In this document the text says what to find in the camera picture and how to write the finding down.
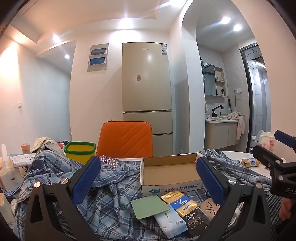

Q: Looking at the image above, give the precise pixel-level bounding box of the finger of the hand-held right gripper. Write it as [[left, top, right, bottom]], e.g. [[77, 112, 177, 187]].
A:
[[252, 145, 290, 171], [274, 130, 296, 150]]

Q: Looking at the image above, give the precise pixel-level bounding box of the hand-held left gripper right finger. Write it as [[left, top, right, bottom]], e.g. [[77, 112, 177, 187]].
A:
[[195, 156, 272, 241]]

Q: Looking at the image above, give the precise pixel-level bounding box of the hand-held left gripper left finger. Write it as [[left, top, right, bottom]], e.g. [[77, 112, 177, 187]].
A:
[[24, 156, 101, 241]]

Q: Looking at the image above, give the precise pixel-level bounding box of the shallow cardboard box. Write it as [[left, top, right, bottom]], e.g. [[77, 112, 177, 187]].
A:
[[140, 153, 208, 196]]

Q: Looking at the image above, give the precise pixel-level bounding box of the person's right hand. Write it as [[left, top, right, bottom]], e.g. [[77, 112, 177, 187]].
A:
[[279, 198, 294, 222]]

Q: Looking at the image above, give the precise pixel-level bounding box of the plastic cup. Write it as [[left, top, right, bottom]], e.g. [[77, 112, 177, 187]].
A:
[[259, 132, 278, 152]]

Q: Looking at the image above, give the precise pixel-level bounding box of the white toilet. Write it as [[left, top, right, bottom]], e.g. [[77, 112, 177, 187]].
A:
[[251, 136, 260, 152]]

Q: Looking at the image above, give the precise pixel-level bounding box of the small gold pack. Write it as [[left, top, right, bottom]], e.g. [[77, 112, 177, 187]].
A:
[[241, 158, 261, 168]]

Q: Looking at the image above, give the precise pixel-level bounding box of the beige round-patterned coaster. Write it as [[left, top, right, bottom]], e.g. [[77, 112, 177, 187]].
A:
[[199, 197, 222, 220]]

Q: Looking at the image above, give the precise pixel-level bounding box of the yellow bin with green rim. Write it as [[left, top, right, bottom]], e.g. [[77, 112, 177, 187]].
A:
[[64, 141, 96, 165]]

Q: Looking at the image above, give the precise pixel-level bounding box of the blue plaid cloth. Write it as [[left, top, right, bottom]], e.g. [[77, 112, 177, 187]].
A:
[[14, 148, 285, 241]]

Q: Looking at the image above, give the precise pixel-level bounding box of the pink sequin patch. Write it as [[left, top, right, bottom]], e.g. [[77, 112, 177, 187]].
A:
[[99, 155, 121, 166]]

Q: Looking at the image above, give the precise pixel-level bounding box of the gold and blue tissue pack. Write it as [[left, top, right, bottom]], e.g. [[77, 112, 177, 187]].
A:
[[160, 192, 200, 217]]

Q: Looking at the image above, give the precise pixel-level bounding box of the pink towel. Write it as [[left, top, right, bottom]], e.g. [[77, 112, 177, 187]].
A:
[[228, 111, 245, 141]]

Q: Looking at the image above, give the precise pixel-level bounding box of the black tissue pack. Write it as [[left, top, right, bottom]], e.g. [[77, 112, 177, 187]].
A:
[[181, 207, 212, 237]]

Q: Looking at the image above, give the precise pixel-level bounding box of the beige vanity cabinet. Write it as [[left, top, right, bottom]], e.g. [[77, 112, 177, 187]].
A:
[[205, 120, 238, 150]]

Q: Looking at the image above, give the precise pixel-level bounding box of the beige crumpled cloth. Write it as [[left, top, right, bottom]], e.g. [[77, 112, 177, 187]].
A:
[[31, 137, 65, 156]]

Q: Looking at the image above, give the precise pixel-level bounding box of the orange quilted chair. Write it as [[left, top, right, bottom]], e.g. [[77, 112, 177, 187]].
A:
[[96, 120, 153, 158]]

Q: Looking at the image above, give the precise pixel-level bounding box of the white tissue pack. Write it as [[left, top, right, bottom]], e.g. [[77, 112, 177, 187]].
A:
[[154, 205, 188, 239]]

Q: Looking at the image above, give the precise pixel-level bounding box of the white wet wipes pack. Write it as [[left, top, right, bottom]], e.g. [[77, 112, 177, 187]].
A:
[[10, 154, 36, 167]]

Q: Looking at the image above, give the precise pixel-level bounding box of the black faucet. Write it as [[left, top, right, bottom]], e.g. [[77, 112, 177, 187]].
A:
[[212, 105, 224, 118]]

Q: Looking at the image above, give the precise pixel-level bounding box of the green paper card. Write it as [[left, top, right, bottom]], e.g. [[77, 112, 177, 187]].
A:
[[130, 195, 171, 220]]

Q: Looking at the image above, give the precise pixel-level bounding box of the mirror cabinet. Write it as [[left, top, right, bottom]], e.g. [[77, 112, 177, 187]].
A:
[[202, 63, 217, 96]]

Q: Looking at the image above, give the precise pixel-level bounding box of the beige refrigerator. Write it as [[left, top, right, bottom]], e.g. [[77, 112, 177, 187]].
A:
[[122, 42, 174, 157]]

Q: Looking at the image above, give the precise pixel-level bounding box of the black door frame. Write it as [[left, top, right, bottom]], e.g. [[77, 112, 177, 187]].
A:
[[239, 43, 258, 151]]

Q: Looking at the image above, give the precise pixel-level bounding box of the wall niche shelf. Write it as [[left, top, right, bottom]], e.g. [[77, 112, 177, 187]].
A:
[[214, 66, 226, 96]]

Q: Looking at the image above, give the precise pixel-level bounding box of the wall panel with blue pictures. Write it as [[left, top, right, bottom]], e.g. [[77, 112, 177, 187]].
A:
[[87, 43, 109, 72]]

